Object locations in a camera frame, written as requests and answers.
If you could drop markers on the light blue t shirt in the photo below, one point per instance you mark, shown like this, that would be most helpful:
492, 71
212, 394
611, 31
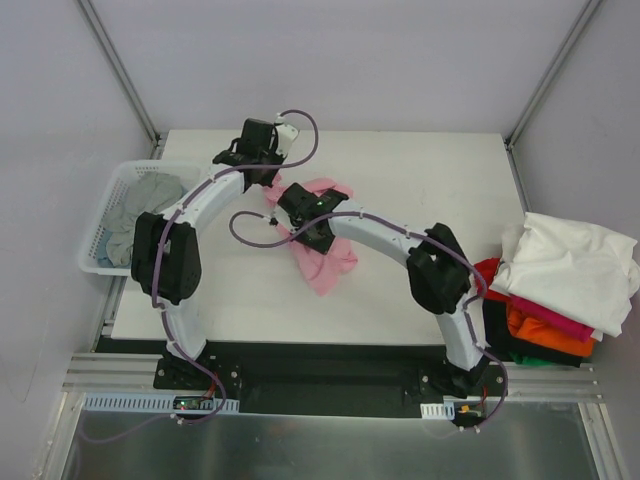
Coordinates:
115, 250

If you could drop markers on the red t shirt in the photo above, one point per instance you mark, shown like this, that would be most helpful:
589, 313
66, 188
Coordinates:
487, 269

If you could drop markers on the white plastic laundry basket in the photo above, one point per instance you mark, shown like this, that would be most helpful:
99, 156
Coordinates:
122, 178

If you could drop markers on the orange t shirt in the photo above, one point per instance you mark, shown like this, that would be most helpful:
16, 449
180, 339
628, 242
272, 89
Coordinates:
525, 327

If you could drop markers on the right slotted cable duct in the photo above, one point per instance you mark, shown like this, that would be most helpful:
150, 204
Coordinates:
437, 411

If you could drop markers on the pink t shirt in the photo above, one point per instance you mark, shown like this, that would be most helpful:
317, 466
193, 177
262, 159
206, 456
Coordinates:
322, 272

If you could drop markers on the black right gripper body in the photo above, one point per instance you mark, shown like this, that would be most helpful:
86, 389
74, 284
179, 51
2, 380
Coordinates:
288, 198

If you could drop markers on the left slotted cable duct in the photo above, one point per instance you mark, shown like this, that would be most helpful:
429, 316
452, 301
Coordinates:
158, 403

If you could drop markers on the aluminium frame post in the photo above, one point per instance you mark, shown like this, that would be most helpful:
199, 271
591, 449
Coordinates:
96, 26
569, 43

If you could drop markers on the right aluminium frame post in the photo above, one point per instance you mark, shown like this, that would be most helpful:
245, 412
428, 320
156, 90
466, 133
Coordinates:
569, 43

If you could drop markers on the magenta t shirt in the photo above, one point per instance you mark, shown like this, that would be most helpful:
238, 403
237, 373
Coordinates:
562, 323

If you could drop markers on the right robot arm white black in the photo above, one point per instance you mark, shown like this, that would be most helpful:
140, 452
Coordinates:
439, 273

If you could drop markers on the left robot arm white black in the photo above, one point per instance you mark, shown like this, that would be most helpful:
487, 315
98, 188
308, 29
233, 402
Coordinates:
166, 261

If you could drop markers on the aluminium front rail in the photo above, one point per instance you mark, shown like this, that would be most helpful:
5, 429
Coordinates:
135, 372

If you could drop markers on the black t shirt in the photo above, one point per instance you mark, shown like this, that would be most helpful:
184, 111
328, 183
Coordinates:
502, 342

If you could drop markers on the grey t shirt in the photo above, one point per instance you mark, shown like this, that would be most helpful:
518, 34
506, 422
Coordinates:
152, 193

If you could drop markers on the left aluminium frame post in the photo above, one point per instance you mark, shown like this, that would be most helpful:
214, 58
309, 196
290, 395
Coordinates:
96, 26

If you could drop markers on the white t shirt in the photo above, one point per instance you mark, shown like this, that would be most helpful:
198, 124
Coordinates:
582, 271

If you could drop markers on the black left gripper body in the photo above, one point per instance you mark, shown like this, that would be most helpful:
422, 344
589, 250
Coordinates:
265, 176

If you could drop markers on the slotted cable duct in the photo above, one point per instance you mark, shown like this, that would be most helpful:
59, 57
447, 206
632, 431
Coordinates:
437, 411
158, 403

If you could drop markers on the green t shirt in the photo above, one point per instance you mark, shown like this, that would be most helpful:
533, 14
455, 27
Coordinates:
525, 360

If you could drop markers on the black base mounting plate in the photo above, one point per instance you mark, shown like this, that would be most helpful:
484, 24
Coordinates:
379, 381

